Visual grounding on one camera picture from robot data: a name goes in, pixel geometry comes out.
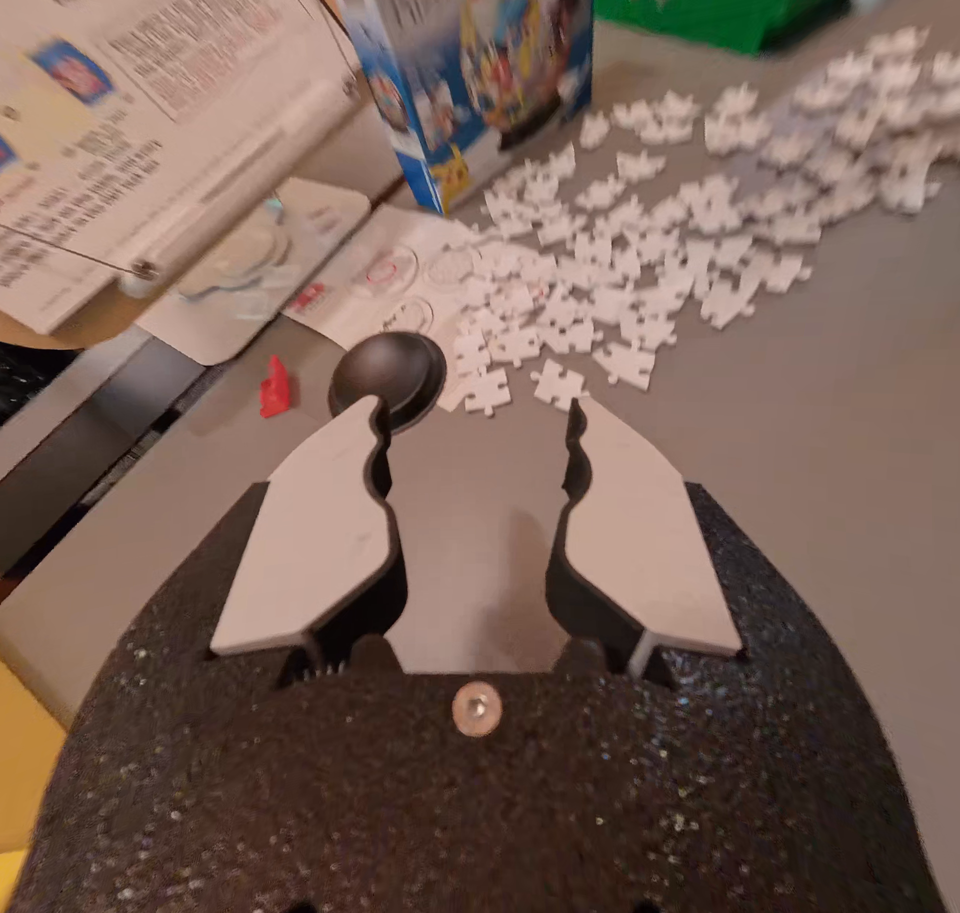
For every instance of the small red plastic object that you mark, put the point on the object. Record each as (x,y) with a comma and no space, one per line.
(276,392)

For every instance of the yellow flat object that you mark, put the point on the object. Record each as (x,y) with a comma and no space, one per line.
(26,763)

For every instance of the pile of white puzzle pieces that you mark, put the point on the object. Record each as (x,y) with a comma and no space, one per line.
(675,238)

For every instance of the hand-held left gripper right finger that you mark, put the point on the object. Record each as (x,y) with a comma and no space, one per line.
(645,553)

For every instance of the blue puzzle box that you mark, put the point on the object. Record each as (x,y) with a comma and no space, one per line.
(465,65)

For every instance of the green plastic bin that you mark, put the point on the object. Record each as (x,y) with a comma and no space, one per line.
(735,5)

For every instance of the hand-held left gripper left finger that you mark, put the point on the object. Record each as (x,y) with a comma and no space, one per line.
(315,553)

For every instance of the black round puzzle stand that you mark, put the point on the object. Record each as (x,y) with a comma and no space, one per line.
(390,373)

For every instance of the printed instruction sheet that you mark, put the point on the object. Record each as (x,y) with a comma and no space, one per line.
(397,275)

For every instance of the clear plastic blister pack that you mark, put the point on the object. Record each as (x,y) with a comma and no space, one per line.
(262,268)

